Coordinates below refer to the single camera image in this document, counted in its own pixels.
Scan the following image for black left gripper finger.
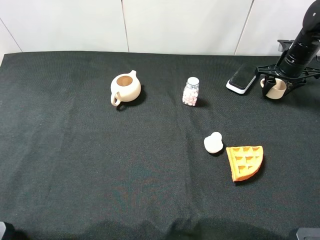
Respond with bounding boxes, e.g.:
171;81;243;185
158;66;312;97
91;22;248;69
261;76;277;98

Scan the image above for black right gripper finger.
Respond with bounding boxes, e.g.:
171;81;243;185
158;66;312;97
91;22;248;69
283;79;307;97

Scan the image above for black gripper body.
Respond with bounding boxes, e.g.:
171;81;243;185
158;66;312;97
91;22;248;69
255;37;320;81

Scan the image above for beige ceramic cup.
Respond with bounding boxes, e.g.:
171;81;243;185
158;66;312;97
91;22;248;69
260;78;286;100

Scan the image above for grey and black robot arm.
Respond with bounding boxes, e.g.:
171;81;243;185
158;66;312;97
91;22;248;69
255;0;320;100

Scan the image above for black and white eraser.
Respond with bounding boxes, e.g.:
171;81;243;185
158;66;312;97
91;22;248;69
226;64;257;95

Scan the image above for glass bottle of pink pills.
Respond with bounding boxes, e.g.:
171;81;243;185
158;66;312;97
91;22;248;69
182;76;200;107

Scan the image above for orange waffle wedge toy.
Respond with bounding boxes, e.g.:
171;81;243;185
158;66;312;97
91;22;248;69
226;146;264;182

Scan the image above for beige ceramic teapot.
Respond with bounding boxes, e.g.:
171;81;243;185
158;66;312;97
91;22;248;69
110;70;141;107

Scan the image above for grey device bottom right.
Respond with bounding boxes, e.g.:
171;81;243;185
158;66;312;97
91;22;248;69
296;227;320;240

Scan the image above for grey device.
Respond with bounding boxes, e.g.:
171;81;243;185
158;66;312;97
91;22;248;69
0;221;7;240
296;227;320;240

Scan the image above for black table cloth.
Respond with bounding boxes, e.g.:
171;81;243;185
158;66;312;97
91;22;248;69
0;51;320;240

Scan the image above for grey device bottom left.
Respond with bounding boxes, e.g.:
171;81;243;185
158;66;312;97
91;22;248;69
0;221;7;240

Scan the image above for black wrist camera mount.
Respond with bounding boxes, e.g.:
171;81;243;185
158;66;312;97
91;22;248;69
277;39;294;53

